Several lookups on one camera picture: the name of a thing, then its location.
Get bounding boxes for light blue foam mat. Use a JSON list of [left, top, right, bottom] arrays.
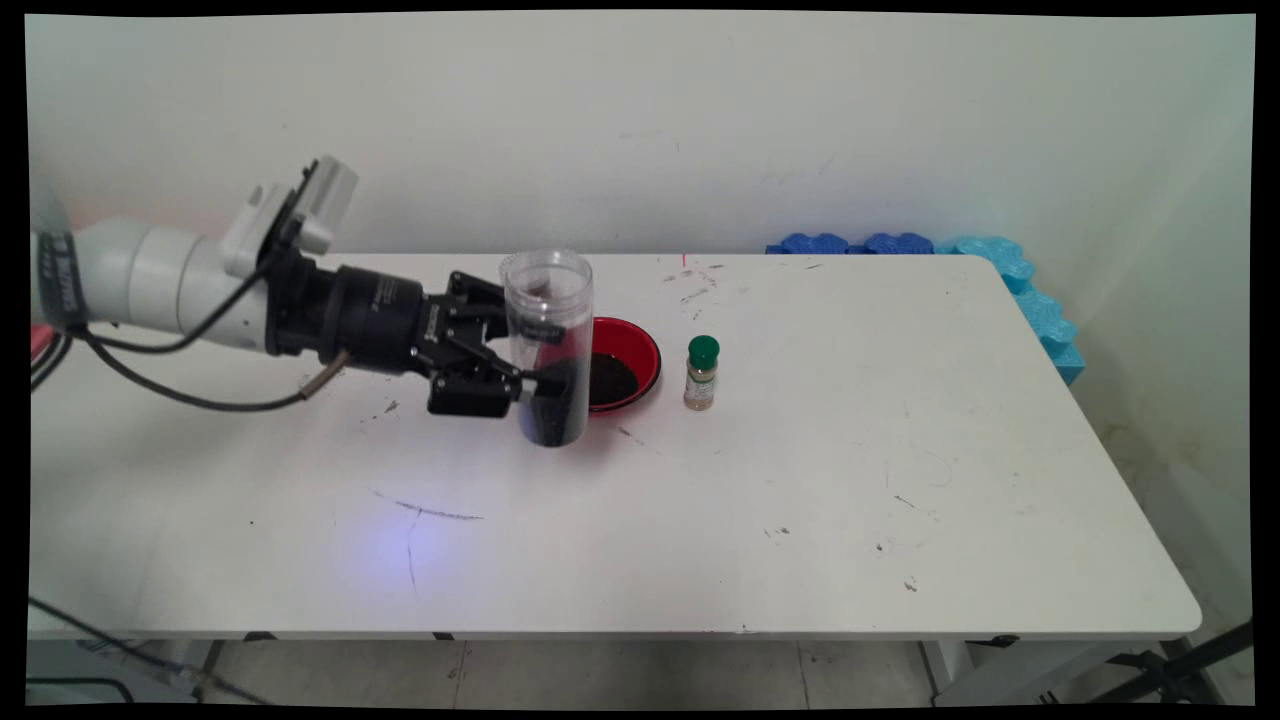
[[935, 235, 1088, 386]]

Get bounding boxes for black tripod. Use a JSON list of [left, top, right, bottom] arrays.
[[1090, 620, 1253, 706]]

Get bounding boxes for clear plastic jar black seeds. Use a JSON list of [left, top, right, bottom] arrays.
[[500, 248, 595, 448]]

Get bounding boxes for grey table leg frame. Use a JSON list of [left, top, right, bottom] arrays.
[[25, 640, 226, 706], [920, 640, 1191, 706]]

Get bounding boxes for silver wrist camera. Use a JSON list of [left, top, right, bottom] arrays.
[[222, 155, 359, 276]]

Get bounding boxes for red bowl black rim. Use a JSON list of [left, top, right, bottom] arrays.
[[585, 317, 663, 414]]

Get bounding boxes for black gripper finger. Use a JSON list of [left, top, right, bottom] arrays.
[[445, 270, 563, 346], [428, 345, 566, 419]]

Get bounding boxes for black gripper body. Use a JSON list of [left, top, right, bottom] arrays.
[[265, 250, 446, 379]]

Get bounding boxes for grey velcro cable strap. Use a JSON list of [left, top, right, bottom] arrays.
[[38, 232, 89, 331]]

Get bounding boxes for black cable metal connector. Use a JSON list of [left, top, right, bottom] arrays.
[[30, 330, 351, 413]]

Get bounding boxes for green cap spice bottle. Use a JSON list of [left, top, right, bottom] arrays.
[[683, 335, 721, 412]]

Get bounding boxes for black camera cable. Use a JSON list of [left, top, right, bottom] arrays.
[[75, 215, 301, 356]]

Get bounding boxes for black seeds pile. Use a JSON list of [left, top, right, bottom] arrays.
[[588, 352, 639, 406]]

